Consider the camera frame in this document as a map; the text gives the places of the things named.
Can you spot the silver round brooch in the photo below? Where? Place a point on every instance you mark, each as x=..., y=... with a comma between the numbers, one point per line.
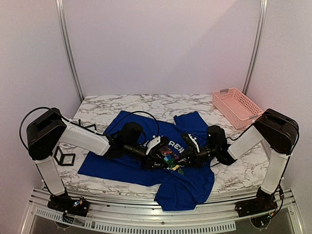
x=180, y=171

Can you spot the blue printed t-shirt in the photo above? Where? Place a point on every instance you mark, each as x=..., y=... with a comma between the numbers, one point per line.
x=177, y=191

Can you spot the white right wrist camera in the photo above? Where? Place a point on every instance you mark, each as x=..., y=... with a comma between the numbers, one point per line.
x=190, y=141

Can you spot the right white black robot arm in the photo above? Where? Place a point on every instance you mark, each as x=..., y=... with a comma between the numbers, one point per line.
x=276, y=133

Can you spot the aluminium corner post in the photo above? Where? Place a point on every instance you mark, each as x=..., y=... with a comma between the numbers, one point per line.
x=256, y=45
x=68, y=50

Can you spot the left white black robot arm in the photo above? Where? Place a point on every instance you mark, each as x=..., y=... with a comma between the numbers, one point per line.
x=47, y=134

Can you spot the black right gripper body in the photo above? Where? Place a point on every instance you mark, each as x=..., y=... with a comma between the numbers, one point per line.
x=189, y=151

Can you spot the right aluminium corner post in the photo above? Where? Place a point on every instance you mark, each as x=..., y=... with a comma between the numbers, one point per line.
x=256, y=45

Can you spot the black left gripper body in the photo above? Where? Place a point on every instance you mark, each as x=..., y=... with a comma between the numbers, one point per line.
x=150, y=158

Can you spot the left aluminium corner post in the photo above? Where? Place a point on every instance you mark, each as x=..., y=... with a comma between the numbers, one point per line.
x=68, y=50

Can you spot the pink perforated plastic basket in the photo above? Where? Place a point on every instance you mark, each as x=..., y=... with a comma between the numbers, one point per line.
x=236, y=107

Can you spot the aluminium front rail frame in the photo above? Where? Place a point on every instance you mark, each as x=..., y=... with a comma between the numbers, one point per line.
x=129, y=213

